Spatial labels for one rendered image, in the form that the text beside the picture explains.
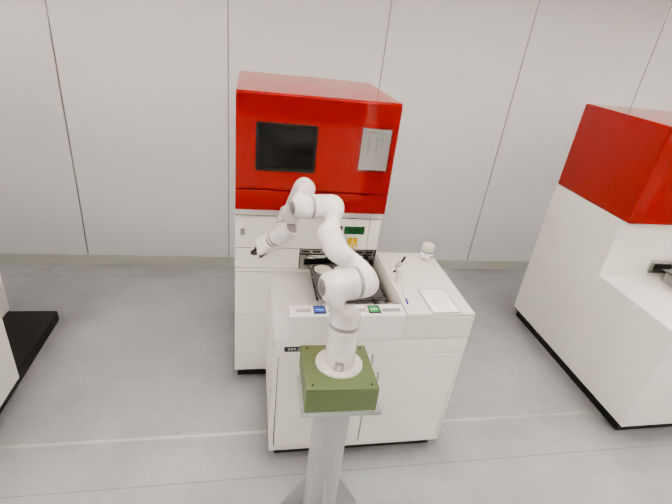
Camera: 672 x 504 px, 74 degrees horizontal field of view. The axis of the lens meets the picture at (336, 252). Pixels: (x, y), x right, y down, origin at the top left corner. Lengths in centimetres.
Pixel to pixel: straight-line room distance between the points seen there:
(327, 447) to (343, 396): 38
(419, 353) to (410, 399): 31
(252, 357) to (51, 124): 236
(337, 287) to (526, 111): 321
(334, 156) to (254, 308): 104
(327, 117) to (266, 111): 29
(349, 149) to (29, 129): 266
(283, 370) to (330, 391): 52
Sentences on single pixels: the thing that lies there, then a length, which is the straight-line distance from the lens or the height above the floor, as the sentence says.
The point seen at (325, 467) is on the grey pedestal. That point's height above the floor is 39.
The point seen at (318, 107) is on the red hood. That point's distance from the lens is 223.
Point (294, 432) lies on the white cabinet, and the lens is 252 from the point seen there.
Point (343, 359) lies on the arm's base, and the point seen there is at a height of 99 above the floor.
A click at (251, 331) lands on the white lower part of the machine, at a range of 283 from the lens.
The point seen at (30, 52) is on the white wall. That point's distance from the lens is 404.
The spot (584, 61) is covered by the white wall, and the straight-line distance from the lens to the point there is 465.
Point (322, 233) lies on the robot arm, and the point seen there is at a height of 141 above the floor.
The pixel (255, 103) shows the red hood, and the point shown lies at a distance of 221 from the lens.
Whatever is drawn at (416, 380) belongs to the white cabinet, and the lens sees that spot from 242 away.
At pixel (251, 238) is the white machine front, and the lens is 249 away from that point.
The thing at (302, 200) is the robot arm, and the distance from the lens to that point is 179.
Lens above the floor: 214
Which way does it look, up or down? 27 degrees down
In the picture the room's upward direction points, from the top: 7 degrees clockwise
